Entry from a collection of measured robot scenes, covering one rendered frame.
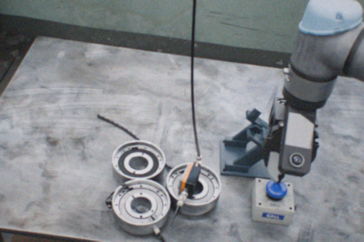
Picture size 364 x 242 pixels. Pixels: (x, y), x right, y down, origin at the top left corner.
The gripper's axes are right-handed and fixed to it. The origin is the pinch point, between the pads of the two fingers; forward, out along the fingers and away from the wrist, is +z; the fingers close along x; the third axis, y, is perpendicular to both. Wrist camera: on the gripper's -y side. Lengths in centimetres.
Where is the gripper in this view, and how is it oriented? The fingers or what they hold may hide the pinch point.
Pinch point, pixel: (278, 181)
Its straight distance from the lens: 93.9
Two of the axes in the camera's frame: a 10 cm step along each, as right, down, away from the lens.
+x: -9.9, -1.4, 0.3
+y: 1.1, -6.7, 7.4
